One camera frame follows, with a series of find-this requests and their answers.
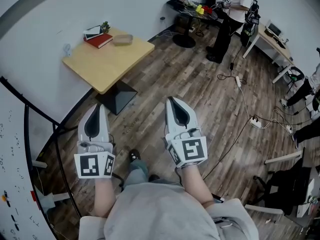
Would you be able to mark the black wall socket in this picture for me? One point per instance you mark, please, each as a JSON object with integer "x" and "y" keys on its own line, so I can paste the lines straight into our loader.
{"x": 162, "y": 18}

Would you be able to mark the red hardcover book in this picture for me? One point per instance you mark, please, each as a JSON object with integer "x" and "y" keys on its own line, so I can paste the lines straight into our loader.
{"x": 98, "y": 42}

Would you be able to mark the white desk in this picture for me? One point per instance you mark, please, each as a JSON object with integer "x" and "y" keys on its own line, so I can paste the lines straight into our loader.
{"x": 270, "y": 42}

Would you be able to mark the small white power strip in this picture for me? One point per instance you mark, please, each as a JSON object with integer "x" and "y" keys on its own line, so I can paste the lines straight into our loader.
{"x": 288, "y": 129}

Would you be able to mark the square white power strip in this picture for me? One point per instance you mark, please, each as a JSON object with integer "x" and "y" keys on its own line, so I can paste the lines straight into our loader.
{"x": 255, "y": 122}

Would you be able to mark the person's grey sweatshirt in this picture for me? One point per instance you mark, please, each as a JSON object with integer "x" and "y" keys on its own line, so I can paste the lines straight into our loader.
{"x": 160, "y": 214}

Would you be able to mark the person's blue jeans leg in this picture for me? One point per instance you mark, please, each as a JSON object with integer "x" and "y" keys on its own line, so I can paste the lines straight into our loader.
{"x": 136, "y": 171}

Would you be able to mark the clear plastic lid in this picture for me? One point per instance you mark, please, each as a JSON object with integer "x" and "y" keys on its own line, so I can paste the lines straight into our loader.
{"x": 122, "y": 38}

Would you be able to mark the green and white booklet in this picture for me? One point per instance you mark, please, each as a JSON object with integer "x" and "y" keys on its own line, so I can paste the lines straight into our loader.
{"x": 92, "y": 32}

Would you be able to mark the whiteboard with black frame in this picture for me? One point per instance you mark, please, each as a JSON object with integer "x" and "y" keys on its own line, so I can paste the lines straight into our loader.
{"x": 12, "y": 159}

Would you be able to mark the white flower bunch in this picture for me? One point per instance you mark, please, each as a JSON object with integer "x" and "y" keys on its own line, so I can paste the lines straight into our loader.
{"x": 190, "y": 3}

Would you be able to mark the person's right forearm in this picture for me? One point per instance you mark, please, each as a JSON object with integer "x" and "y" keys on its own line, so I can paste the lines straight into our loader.
{"x": 196, "y": 186}

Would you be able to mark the potted plant with purple flowers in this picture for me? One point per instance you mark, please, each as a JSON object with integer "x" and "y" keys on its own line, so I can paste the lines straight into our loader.
{"x": 105, "y": 27}

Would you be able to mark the round black marble table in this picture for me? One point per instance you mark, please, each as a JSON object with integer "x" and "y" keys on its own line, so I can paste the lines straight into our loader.
{"x": 210, "y": 16}

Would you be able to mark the black chair with white frame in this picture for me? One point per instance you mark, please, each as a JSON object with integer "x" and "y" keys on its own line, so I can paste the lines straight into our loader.
{"x": 282, "y": 186}

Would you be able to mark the red plastic cup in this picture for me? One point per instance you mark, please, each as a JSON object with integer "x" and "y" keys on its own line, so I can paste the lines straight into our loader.
{"x": 207, "y": 9}

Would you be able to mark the black device with blue screen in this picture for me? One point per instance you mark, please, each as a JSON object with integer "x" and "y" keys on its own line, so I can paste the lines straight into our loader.
{"x": 218, "y": 199}

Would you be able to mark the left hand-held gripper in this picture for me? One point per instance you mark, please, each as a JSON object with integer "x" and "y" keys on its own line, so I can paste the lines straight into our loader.
{"x": 88, "y": 165}

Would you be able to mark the black table pedestal base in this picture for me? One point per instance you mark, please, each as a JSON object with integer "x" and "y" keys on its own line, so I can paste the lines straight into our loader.
{"x": 117, "y": 99}

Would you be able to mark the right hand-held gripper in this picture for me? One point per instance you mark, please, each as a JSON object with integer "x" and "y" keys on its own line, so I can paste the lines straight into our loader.
{"x": 192, "y": 150}

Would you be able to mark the long white power strip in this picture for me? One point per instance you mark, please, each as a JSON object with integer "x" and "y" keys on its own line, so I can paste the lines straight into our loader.
{"x": 238, "y": 81}

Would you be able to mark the person's black shoe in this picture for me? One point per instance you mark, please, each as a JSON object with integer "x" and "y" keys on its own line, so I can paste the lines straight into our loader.
{"x": 134, "y": 155}

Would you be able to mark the beige plastic container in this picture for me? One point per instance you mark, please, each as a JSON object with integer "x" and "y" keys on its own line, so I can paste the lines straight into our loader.
{"x": 122, "y": 43}

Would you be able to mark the yellow plastic cup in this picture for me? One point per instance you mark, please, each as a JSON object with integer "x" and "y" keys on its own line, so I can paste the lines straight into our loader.
{"x": 202, "y": 11}
{"x": 198, "y": 8}

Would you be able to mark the person's left forearm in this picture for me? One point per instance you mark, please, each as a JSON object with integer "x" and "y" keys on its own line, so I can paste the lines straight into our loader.
{"x": 103, "y": 199}

